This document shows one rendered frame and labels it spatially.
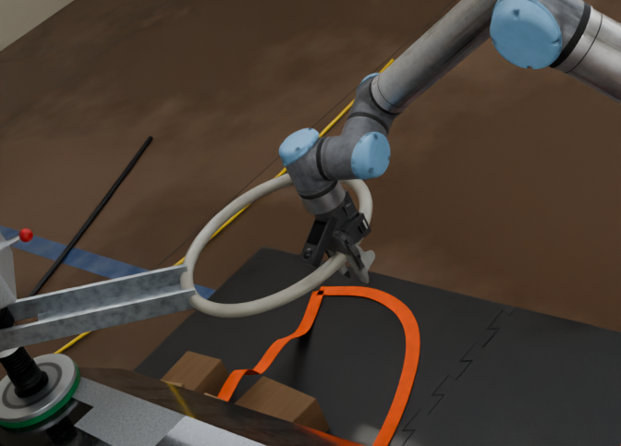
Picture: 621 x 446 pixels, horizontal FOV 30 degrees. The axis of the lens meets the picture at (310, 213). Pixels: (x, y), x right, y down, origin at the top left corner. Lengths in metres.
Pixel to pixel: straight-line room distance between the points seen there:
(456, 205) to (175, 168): 1.52
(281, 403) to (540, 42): 1.86
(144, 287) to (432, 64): 0.93
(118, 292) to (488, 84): 2.55
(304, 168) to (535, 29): 0.69
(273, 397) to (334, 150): 1.34
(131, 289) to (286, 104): 2.73
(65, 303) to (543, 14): 1.38
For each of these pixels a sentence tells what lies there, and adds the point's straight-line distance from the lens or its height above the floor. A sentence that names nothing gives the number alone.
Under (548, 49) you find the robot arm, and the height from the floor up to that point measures 1.46.
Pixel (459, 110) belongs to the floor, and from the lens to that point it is 4.79.
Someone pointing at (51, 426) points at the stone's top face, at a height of 0.81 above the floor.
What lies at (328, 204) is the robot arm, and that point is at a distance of 2.39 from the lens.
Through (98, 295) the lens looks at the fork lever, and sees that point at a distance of 2.73.
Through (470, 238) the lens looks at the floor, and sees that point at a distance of 4.03.
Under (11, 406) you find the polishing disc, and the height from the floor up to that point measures 0.83.
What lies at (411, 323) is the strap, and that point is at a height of 0.02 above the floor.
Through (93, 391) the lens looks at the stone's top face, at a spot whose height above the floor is 0.81.
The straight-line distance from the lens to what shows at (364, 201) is 2.60.
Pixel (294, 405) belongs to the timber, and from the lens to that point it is 3.43.
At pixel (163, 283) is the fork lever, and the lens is 2.73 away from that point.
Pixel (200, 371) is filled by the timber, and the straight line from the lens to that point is 3.75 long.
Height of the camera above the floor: 2.31
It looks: 31 degrees down
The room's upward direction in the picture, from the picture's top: 23 degrees counter-clockwise
